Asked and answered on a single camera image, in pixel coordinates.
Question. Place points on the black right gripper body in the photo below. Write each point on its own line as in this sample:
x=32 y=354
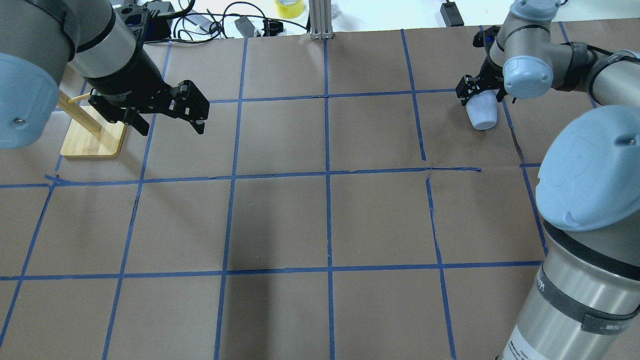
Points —
x=486 y=70

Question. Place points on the light blue plastic cup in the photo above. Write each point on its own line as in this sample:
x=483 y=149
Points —
x=482 y=110

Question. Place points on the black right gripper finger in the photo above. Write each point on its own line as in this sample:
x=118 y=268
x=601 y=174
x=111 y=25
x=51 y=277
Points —
x=500 y=94
x=465 y=96

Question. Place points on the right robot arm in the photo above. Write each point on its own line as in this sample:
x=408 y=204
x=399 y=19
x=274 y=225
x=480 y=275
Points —
x=586 y=292

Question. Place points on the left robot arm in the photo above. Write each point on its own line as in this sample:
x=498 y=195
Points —
x=104 y=45

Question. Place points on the wooden cup rack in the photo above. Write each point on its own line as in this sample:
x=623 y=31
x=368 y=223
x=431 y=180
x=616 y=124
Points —
x=89 y=134

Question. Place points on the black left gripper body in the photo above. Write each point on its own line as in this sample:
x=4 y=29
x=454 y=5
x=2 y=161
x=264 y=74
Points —
x=131 y=79

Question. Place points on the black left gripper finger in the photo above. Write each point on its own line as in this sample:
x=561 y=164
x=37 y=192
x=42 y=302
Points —
x=192 y=105
x=135 y=120

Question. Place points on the yellow tape roll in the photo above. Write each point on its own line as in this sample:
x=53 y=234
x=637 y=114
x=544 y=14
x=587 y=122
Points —
x=289 y=9

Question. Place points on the aluminium frame post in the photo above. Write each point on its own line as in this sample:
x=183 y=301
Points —
x=320 y=17

